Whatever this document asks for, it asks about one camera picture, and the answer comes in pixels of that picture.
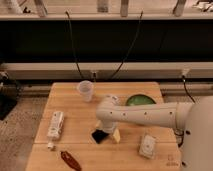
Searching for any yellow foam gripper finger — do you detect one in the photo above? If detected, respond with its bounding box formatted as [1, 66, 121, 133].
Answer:
[112, 128, 121, 143]

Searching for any black rectangular eraser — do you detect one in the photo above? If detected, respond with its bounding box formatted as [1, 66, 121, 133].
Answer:
[92, 130, 109, 144]

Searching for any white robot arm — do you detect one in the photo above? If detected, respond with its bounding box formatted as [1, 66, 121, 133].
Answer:
[96, 96, 213, 171]

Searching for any green ceramic bowl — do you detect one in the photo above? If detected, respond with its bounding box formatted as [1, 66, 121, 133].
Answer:
[126, 94, 155, 106]

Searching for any clear plastic cup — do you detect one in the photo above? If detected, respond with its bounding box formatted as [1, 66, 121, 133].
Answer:
[77, 80, 94, 102]

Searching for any white square packet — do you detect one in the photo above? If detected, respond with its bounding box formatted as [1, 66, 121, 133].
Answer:
[139, 133, 156, 159]

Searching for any white rectangular box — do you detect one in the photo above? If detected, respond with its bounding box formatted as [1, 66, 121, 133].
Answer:
[47, 111, 64, 140]

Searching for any black object at left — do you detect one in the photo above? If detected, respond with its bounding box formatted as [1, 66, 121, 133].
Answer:
[0, 71, 22, 121]

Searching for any wall power outlet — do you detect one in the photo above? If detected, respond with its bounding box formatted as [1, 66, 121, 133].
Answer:
[91, 71, 97, 82]

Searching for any left black hanging cable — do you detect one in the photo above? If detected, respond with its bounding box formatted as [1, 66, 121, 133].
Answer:
[65, 10, 86, 81]

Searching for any black hanging cable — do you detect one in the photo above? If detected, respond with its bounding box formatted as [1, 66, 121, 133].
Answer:
[65, 10, 86, 81]
[107, 11, 144, 81]

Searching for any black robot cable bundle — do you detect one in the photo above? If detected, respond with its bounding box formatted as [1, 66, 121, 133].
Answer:
[173, 75, 197, 149]

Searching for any right black hanging cable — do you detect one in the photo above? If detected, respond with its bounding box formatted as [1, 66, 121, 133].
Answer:
[107, 11, 144, 81]

